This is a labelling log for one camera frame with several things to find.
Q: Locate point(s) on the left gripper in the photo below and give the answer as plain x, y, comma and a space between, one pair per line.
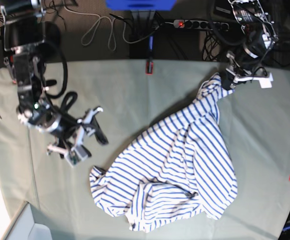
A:
237, 74

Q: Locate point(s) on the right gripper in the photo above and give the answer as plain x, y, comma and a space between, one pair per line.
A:
74, 136

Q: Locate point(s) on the blue white striped t-shirt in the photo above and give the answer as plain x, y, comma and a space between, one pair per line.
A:
176, 169

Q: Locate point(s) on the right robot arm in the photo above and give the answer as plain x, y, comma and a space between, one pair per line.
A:
24, 35

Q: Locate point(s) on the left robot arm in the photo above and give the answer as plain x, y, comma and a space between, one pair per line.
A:
259, 39

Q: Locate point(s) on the green table cloth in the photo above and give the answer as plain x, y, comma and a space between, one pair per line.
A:
255, 123

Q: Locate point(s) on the black power strip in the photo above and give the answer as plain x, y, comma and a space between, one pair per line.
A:
201, 25

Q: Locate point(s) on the red clamp at table top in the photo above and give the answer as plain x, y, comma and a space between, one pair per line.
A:
149, 61

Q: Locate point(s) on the white bin at corner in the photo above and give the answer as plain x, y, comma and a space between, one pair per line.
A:
24, 227

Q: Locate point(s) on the red clamp at table left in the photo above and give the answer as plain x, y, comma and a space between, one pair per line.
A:
10, 68

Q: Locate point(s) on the blue box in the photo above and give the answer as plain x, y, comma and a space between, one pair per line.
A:
132, 5

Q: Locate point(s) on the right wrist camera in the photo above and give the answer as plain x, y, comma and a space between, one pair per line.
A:
75, 156

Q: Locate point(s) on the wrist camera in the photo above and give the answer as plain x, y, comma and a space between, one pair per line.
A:
265, 83
75, 156

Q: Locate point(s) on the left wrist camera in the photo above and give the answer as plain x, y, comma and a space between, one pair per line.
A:
265, 83

